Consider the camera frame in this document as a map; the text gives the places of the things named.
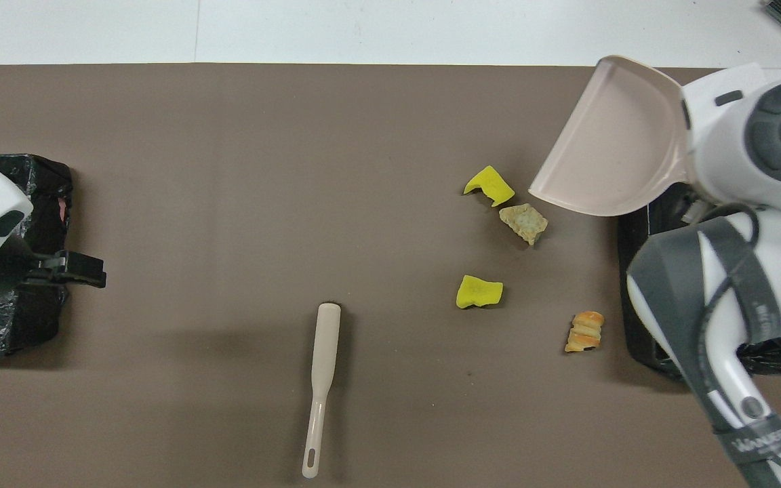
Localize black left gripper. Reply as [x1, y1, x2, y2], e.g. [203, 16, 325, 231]
[21, 249, 107, 289]

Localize beige brush black bristles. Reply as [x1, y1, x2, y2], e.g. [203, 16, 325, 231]
[302, 302, 342, 479]

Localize spiral orange pastry horn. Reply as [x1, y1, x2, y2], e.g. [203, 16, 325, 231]
[565, 311, 605, 353]

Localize beige plastic dustpan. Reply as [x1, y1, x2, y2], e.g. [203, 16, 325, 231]
[528, 56, 693, 218]

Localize brown table mat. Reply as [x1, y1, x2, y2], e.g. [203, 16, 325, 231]
[0, 64, 781, 488]

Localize yellow sponge piece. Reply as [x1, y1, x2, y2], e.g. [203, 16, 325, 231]
[456, 274, 504, 310]
[463, 165, 515, 207]

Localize pale flat bread piece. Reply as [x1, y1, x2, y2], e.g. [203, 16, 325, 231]
[499, 203, 548, 246]

